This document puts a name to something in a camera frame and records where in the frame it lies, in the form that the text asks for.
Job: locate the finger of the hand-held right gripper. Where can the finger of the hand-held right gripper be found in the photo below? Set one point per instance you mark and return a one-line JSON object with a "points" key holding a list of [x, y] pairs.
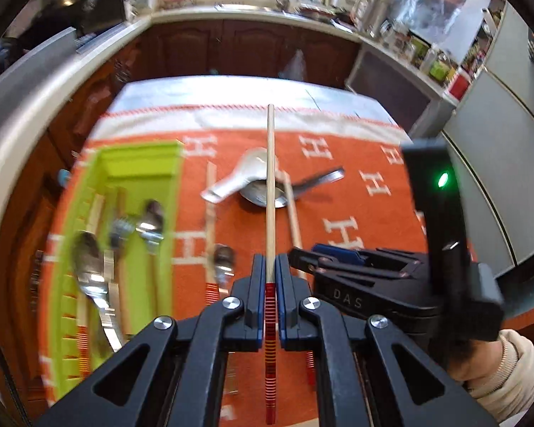
{"points": [[338, 267], [338, 251]]}

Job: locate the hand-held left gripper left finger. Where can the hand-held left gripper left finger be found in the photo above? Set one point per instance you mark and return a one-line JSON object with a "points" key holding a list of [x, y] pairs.
{"points": [[260, 284]]}

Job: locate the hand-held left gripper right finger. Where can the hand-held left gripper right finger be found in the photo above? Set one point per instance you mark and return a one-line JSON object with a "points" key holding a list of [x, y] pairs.
{"points": [[281, 284]]}

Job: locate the green plastic cutlery tray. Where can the green plastic cutlery tray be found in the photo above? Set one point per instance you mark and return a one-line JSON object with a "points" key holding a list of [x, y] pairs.
{"points": [[138, 173]]}

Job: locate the person's right forearm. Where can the person's right forearm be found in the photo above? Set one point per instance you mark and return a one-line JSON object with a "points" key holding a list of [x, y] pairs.
{"points": [[511, 364]]}

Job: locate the small metal spoon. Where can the small metal spoon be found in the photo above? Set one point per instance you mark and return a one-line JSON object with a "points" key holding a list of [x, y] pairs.
{"points": [[224, 262]]}

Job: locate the orange printed blanket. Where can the orange printed blanket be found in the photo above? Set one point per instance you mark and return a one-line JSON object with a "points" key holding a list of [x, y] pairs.
{"points": [[382, 218]]}

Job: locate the all metal serving spoon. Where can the all metal serving spoon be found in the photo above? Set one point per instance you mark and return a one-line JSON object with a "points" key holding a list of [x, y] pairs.
{"points": [[320, 179]]}

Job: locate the grey refrigerator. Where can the grey refrigerator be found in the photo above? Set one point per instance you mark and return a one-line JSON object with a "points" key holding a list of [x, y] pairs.
{"points": [[494, 164]]}

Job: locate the white ceramic spoon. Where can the white ceramic spoon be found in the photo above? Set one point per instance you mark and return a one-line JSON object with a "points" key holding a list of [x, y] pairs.
{"points": [[231, 180]]}

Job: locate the grey appliance front panel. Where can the grey appliance front panel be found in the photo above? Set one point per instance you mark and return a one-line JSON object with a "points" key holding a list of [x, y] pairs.
{"points": [[391, 89]]}

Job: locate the red plastic container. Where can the red plastic container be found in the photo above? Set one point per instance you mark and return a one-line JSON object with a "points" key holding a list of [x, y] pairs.
{"points": [[459, 85]]}

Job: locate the row of jars and bottles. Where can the row of jars and bottles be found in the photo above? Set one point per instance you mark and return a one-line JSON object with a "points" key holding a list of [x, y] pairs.
{"points": [[427, 53]]}

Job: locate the large metal spoon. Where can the large metal spoon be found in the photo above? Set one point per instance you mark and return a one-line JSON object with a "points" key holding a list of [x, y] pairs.
{"points": [[89, 271]]}

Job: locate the white plastic bag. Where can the white plastic bag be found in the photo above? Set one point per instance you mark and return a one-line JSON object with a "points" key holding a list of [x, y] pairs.
{"points": [[293, 64]]}

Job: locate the clear glass kettle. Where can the clear glass kettle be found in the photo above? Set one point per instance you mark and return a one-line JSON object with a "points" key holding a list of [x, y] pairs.
{"points": [[365, 6]]}

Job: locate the small blue object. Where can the small blue object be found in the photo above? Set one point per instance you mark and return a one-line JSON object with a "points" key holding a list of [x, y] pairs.
{"points": [[63, 177]]}

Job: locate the white kitchen countertop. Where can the white kitchen countertop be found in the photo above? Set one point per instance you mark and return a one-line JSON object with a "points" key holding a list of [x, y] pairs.
{"points": [[182, 14]]}

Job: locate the stainless steel stove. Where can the stainless steel stove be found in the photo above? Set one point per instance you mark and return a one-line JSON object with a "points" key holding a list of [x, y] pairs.
{"points": [[26, 80]]}

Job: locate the black cooking pot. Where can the black cooking pot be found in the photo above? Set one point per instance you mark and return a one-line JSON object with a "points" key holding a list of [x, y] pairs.
{"points": [[62, 9]]}

